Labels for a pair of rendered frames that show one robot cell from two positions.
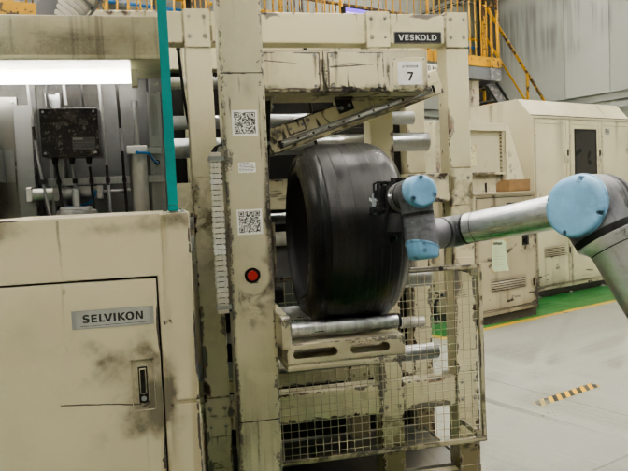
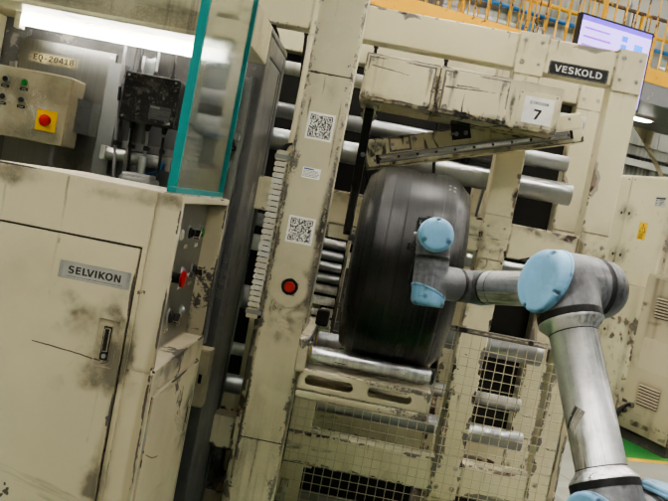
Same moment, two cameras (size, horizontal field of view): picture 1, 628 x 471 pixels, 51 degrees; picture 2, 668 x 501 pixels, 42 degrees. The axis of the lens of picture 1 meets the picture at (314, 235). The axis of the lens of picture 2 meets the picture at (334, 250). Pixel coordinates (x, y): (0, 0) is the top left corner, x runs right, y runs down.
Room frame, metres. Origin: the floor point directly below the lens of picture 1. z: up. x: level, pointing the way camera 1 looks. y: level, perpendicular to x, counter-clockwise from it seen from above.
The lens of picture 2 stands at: (-0.36, -0.50, 1.31)
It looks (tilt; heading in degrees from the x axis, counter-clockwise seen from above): 3 degrees down; 14
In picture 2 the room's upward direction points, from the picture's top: 11 degrees clockwise
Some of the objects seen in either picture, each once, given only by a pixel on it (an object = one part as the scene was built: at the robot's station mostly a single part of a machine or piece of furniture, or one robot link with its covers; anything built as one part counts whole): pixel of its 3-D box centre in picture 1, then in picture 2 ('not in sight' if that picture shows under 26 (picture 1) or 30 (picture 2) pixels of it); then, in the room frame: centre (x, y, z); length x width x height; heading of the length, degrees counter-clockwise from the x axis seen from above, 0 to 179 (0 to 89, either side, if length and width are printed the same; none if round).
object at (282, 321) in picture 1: (276, 321); (308, 343); (2.06, 0.13, 0.90); 0.40 x 0.03 x 0.10; 12
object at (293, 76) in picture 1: (336, 77); (457, 98); (2.42, -0.11, 1.71); 0.61 x 0.25 x 0.15; 102
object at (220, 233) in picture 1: (220, 233); (269, 235); (1.98, 0.28, 1.19); 0.05 x 0.04 x 0.48; 12
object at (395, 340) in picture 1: (343, 346); (363, 387); (1.96, -0.07, 0.83); 0.36 x 0.09 x 0.06; 102
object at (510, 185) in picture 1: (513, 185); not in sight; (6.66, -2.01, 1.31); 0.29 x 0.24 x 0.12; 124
